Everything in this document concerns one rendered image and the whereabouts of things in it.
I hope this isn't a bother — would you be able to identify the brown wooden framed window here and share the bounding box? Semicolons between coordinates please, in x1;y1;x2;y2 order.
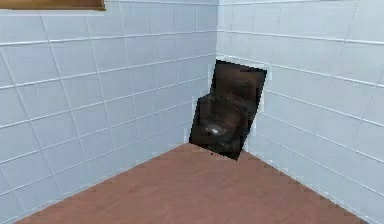
0;0;107;12

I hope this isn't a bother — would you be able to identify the dark wooden commode with lid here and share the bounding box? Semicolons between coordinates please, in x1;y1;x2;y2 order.
188;59;268;161

